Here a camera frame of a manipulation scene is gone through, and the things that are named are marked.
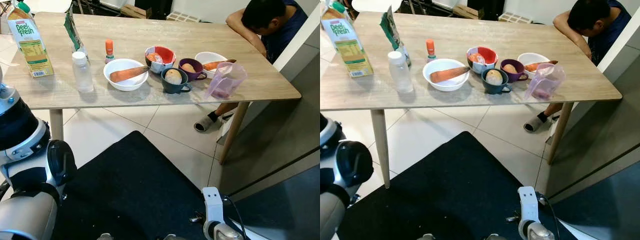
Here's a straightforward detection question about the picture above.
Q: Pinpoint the Peel Fresh juice carton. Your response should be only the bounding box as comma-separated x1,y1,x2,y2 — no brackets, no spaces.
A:
321,0,375,78
6,0,55,78

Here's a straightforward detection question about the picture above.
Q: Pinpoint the pink plastic jug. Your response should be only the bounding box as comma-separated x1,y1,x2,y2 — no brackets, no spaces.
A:
524,62,567,101
204,61,248,100

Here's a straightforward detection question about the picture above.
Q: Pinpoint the green white snack pouch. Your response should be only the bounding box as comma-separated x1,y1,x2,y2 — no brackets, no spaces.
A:
63,6,90,63
379,6,413,68

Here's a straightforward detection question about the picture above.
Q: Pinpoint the orange carrot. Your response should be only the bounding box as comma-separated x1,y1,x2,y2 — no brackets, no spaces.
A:
202,59,237,71
429,66,472,84
524,60,559,72
109,66,151,84

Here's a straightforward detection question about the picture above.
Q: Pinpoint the purple cup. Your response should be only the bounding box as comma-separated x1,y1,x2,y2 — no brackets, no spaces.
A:
500,58,530,83
178,58,208,83

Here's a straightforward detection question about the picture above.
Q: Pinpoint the black fabric mat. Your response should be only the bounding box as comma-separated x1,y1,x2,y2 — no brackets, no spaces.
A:
50,131,261,240
336,131,576,240

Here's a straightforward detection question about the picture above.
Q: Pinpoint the dark teal cup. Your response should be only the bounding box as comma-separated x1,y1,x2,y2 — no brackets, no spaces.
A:
481,68,513,95
160,67,192,95

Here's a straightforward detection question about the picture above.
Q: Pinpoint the red white bowl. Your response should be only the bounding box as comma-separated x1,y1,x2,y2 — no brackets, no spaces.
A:
466,46,499,75
145,45,177,75

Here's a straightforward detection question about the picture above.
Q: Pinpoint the light wooden table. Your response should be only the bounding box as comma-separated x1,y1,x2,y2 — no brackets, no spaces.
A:
0,11,302,166
320,11,623,190

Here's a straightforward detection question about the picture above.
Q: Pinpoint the brown cardboard box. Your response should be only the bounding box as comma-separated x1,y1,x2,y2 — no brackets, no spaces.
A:
452,4,485,21
120,4,153,20

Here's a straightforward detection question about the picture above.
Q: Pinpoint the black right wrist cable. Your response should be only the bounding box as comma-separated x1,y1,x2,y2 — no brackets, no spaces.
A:
222,195,248,240
537,192,562,240

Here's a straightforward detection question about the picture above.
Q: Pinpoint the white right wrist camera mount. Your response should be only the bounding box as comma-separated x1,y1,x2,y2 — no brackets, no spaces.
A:
202,187,224,226
517,186,540,223

